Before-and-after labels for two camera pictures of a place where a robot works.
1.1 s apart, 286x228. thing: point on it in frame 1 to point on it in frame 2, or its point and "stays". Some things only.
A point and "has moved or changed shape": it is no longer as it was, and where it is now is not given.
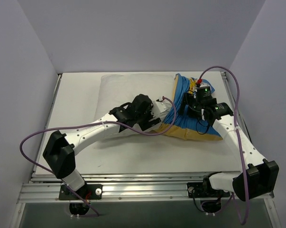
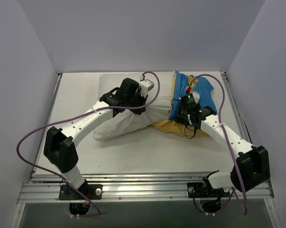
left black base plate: [88, 191] stays
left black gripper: [150, 123] to [138, 102]
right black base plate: [197, 190] stays
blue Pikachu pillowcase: [189, 125] has moved or changed shape
